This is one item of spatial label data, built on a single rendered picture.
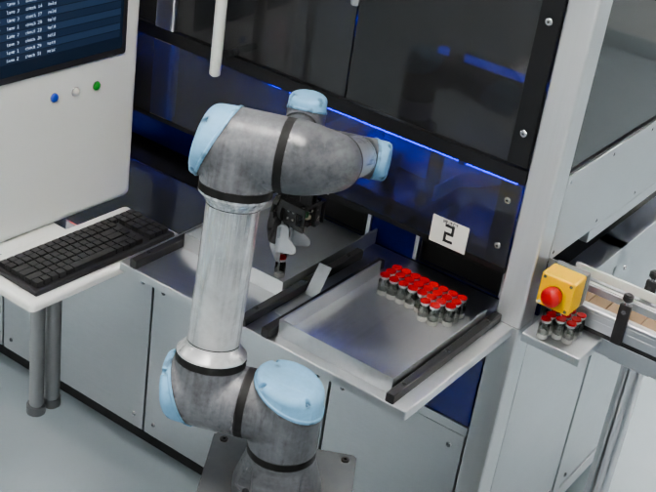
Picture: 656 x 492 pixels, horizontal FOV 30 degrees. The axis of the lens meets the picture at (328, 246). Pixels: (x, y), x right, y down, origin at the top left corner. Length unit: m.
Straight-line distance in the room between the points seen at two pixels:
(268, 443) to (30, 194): 0.98
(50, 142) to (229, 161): 0.93
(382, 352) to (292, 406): 0.43
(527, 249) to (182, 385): 0.78
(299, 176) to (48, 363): 1.50
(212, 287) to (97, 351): 1.46
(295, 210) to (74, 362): 1.22
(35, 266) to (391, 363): 0.78
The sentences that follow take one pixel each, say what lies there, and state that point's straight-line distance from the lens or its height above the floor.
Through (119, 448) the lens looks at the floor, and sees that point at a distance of 3.43.
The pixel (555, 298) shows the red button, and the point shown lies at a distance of 2.38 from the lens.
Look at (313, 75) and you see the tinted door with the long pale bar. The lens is 2.58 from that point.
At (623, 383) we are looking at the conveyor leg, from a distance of 2.60.
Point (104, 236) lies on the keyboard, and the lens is 2.71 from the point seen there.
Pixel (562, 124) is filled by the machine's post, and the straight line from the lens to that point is 2.29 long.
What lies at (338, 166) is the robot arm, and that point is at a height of 1.38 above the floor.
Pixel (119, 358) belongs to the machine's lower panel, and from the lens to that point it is 3.29.
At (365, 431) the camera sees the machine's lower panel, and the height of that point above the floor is 0.46.
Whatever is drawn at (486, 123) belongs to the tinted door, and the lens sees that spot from 2.38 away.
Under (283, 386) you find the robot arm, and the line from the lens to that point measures 1.95.
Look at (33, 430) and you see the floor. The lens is 3.49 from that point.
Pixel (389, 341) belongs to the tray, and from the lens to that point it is 2.36.
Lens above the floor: 2.14
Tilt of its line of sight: 28 degrees down
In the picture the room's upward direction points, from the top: 9 degrees clockwise
